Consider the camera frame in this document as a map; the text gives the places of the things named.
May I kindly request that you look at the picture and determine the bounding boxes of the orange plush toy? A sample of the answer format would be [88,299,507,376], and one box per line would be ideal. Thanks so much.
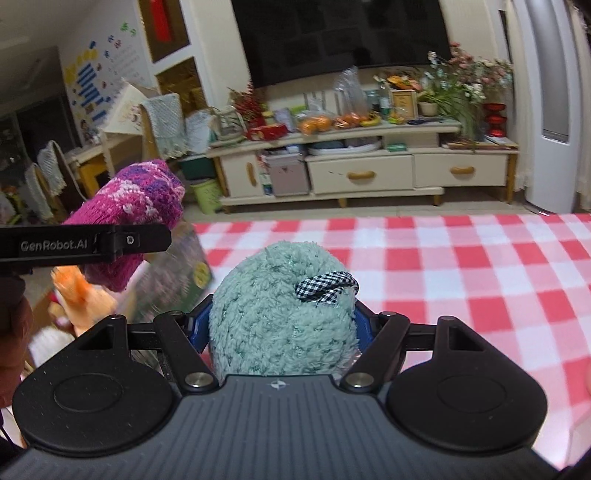
[50,265,118,335]

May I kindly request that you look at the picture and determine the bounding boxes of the white round tray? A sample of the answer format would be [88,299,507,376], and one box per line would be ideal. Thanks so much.
[307,138,384,156]

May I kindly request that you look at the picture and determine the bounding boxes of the cream scalloped paper bag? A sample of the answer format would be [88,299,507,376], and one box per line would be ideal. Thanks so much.
[99,78,158,137]

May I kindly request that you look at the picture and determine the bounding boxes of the tall plastic bag of tangerines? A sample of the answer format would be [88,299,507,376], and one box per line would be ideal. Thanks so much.
[333,67,372,127]

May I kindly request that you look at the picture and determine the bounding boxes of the cream glass door cabinet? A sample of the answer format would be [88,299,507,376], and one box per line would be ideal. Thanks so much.
[136,0,208,107]

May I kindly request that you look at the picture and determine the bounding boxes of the white standing air conditioner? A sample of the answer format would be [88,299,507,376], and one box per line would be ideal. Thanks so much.
[512,0,591,215]

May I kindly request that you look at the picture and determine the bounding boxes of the printed cardboard box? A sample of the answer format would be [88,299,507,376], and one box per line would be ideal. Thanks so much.
[117,222,214,324]

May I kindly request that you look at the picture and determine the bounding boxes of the black television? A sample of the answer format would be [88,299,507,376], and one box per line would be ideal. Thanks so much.
[231,0,451,88]

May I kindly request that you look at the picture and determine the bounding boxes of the plastic bag of oranges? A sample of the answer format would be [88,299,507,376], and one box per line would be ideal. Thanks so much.
[298,99,334,136]

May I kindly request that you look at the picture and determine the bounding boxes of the yellow table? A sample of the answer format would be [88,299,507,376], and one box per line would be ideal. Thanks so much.
[69,134,153,199]

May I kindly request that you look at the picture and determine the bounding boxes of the cream television cabinet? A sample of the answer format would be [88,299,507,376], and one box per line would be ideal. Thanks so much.
[208,117,520,208]

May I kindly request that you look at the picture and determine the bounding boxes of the person's left hand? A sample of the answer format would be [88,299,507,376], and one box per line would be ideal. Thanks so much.
[0,277,34,409]

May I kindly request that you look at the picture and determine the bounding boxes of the green plastic tub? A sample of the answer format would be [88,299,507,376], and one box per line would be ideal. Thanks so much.
[179,154,217,181]

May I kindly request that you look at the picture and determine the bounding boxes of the silver metal case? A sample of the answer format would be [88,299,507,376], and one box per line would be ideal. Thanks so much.
[267,159,310,198]

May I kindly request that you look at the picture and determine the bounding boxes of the laminated paper sheet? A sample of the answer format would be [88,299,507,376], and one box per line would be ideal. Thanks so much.
[185,110,214,154]

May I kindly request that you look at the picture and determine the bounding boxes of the red tin box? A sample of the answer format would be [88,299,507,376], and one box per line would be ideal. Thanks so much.
[246,124,288,141]

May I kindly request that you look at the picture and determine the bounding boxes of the pink flower bouquet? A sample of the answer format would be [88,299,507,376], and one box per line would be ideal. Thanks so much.
[427,42,514,107]

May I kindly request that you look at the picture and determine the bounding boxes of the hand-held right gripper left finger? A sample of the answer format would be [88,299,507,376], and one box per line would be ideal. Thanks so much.
[92,309,220,395]

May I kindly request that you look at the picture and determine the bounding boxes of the red white checked tablecloth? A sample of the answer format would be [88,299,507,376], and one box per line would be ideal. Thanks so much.
[191,213,591,467]

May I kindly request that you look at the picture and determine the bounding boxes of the wooden chair with lace cover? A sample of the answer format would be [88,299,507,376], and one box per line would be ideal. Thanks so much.
[139,92,190,185]
[36,140,88,208]
[22,162,56,222]

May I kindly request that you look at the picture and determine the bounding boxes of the magenta knit sock roll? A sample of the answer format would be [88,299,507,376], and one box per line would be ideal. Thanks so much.
[62,159,186,292]

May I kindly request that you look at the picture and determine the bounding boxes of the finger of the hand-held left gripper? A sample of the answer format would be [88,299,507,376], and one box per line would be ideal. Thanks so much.
[0,224,172,269]

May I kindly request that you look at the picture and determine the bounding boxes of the pale white plush toy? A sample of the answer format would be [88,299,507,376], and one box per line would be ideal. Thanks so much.
[27,325,77,370]

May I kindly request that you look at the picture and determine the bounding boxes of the glass kettle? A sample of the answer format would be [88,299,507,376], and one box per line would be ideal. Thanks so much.
[213,106,246,140]

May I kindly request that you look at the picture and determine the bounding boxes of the teal fluffy ball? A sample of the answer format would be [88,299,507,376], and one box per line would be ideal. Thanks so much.
[209,240,361,377]

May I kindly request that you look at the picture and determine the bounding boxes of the wall poster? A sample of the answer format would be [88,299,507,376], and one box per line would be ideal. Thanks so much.
[59,14,155,148]

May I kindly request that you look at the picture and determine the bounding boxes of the wooden picture frame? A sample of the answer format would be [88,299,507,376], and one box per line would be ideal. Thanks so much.
[390,89,419,123]

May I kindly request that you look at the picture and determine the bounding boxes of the green waste bin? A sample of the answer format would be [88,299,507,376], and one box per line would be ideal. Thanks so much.
[191,178,223,215]

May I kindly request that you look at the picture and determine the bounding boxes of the red berry branches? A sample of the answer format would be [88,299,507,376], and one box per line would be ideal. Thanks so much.
[228,82,266,125]

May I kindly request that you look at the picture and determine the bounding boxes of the potted green plant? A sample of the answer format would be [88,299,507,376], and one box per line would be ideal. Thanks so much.
[416,88,483,148]

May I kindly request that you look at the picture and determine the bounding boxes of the red vase ornament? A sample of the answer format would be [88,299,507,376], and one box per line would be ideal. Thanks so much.
[482,102,509,138]

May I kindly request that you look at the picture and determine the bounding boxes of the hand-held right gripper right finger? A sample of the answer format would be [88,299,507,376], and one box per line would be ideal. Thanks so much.
[339,302,491,395]

